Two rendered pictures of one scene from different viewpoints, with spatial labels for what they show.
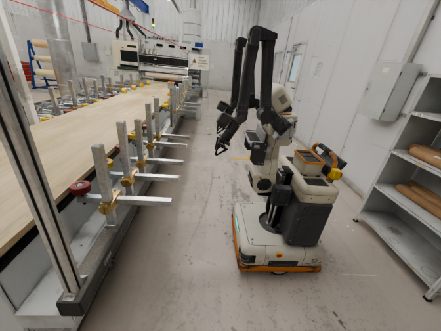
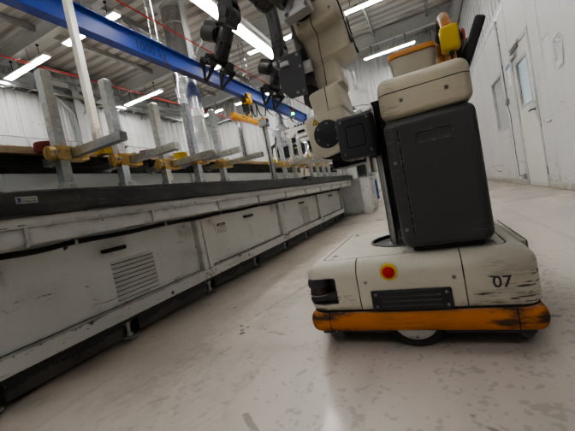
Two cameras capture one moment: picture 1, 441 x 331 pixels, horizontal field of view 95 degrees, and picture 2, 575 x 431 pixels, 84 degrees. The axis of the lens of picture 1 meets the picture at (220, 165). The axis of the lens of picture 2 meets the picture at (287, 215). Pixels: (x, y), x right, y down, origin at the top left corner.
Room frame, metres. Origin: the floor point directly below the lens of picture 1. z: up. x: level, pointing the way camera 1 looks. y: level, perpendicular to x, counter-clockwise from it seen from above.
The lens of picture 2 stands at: (0.09, -0.74, 0.52)
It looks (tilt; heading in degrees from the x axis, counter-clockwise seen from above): 3 degrees down; 30
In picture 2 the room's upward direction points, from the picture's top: 11 degrees counter-clockwise
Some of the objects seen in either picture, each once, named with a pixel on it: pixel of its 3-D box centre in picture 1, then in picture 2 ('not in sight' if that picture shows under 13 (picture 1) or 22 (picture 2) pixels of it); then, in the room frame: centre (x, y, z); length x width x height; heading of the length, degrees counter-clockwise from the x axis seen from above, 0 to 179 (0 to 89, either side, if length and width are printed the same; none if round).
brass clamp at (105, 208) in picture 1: (111, 201); (67, 154); (0.76, 0.50, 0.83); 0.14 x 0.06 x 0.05; 5
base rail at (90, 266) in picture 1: (176, 119); (294, 180); (2.92, 0.70, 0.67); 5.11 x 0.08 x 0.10; 5
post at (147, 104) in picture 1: (149, 134); (192, 144); (1.48, 0.57, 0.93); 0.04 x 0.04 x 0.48; 5
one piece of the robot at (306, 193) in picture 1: (294, 194); (420, 153); (1.38, -0.62, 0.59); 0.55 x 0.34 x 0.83; 5
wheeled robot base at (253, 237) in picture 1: (272, 232); (413, 268); (1.37, -0.52, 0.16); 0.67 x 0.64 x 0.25; 95
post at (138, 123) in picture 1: (140, 153); (162, 150); (1.23, 0.55, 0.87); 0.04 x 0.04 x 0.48; 5
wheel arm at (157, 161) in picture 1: (152, 161); (180, 162); (1.28, 0.49, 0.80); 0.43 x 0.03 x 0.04; 95
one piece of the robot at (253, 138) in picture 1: (256, 142); (304, 77); (1.34, -0.23, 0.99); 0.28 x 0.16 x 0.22; 5
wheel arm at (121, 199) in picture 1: (126, 200); (82, 150); (0.78, 0.44, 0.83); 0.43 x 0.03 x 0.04; 95
